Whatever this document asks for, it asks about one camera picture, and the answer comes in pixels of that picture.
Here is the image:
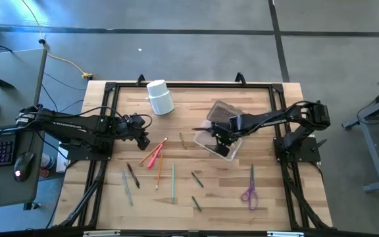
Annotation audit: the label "black aluminium table frame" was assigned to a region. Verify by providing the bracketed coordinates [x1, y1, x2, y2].
[55, 72, 334, 231]

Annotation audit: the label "pink highlighter pen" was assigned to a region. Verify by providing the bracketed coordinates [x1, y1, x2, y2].
[147, 142, 164, 170]

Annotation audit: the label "grey translucent pen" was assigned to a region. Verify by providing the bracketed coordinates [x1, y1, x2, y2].
[120, 169, 134, 207]

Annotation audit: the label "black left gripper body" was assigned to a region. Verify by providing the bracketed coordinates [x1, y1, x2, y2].
[112, 113, 146, 142]

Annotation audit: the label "black computer mouse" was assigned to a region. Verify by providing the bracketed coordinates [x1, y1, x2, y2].
[13, 151, 36, 183]

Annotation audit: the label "purple scissors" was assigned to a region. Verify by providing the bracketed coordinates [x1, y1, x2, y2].
[240, 163, 259, 211]

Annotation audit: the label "white cylindrical container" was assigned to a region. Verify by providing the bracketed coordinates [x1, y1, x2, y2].
[145, 79, 175, 117]

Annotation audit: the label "white box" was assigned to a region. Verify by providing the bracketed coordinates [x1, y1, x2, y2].
[55, 147, 69, 174]

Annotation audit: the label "silver metal bracket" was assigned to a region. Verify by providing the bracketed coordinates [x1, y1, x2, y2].
[266, 231, 305, 237]
[82, 230, 122, 237]

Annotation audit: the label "grey desk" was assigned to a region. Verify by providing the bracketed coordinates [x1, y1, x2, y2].
[0, 48, 49, 211]

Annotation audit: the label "yellow floor cable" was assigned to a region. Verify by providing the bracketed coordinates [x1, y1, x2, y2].
[20, 0, 94, 81]

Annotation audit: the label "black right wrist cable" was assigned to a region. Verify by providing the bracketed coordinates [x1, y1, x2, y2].
[286, 99, 313, 115]

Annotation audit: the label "clear plastic supply box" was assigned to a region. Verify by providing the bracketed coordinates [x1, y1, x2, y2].
[193, 99, 245, 162]

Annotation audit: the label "flat black strap piece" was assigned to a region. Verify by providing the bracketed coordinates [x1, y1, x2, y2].
[0, 76, 16, 90]

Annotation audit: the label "black pen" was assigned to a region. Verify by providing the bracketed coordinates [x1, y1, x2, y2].
[126, 162, 141, 190]

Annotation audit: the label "white cup with blue label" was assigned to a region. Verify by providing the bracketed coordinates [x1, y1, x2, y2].
[40, 152, 56, 171]

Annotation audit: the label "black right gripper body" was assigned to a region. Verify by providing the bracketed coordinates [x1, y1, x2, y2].
[209, 120, 240, 147]

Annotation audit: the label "orange pencil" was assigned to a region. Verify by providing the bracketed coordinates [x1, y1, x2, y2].
[155, 153, 164, 191]
[139, 137, 169, 167]

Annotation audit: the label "dark metal pole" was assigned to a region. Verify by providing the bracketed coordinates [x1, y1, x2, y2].
[32, 38, 49, 103]

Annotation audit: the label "teal pencil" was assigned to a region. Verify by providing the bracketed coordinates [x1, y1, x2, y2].
[171, 163, 176, 204]

